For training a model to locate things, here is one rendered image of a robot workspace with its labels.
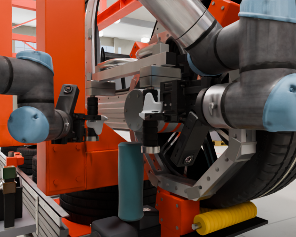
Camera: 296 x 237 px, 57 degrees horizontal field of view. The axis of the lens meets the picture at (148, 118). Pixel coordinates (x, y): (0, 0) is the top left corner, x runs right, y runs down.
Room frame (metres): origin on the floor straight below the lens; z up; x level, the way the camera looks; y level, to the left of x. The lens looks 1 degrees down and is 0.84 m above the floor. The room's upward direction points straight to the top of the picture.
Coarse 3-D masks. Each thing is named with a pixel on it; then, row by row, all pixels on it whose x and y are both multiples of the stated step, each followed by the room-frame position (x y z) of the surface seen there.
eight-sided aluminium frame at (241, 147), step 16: (240, 144) 0.67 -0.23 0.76; (144, 160) 1.04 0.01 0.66; (160, 160) 1.04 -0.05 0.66; (224, 160) 0.72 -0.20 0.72; (240, 160) 0.70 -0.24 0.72; (160, 176) 0.96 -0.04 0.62; (176, 176) 0.96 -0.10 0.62; (208, 176) 0.77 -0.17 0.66; (224, 176) 0.77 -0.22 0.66; (176, 192) 0.88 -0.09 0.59; (192, 192) 0.81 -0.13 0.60; (208, 192) 0.81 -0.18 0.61
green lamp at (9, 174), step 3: (3, 168) 0.91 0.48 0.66; (6, 168) 0.91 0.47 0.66; (9, 168) 0.92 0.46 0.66; (12, 168) 0.92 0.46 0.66; (15, 168) 0.93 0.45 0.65; (3, 171) 0.91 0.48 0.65; (6, 171) 0.91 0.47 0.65; (9, 171) 0.92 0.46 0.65; (12, 171) 0.92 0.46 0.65; (15, 171) 0.93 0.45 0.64; (3, 174) 0.91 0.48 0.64; (6, 174) 0.91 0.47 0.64; (9, 174) 0.92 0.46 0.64; (12, 174) 0.92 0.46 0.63; (15, 174) 0.93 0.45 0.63; (3, 177) 0.91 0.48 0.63; (6, 177) 0.91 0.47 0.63; (9, 177) 0.92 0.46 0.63; (12, 177) 0.92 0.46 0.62; (15, 177) 0.93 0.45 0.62
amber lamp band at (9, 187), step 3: (3, 183) 0.91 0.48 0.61; (6, 183) 0.91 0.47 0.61; (9, 183) 0.92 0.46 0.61; (12, 183) 0.92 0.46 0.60; (15, 183) 0.93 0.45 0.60; (3, 186) 0.91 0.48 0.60; (6, 186) 0.91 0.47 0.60; (9, 186) 0.92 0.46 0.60; (12, 186) 0.92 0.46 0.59; (15, 186) 0.93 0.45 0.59; (3, 189) 0.91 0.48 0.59; (6, 189) 0.91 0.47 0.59; (9, 189) 0.92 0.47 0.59; (12, 189) 0.92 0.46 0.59; (15, 189) 0.93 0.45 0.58; (3, 192) 0.91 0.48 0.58; (6, 192) 0.91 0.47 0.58; (9, 192) 0.92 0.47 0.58; (12, 192) 0.92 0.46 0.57; (15, 192) 0.93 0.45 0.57
